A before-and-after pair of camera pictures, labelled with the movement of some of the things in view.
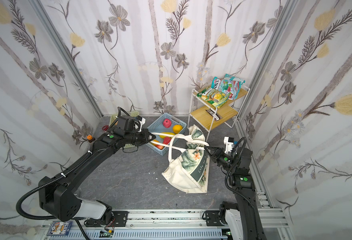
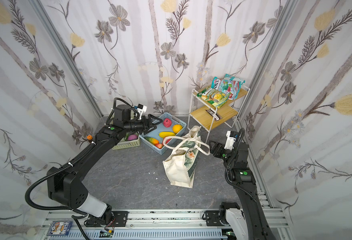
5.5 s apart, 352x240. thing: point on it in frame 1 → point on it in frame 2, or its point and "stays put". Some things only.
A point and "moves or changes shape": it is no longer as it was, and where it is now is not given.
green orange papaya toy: x=154 y=144 stays put
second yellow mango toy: x=168 y=133 stays put
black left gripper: x=147 y=136 → x=147 y=123
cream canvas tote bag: x=189 y=162 moves or changes shape
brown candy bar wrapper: x=217 y=117 stays put
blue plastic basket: x=166 y=123 stays put
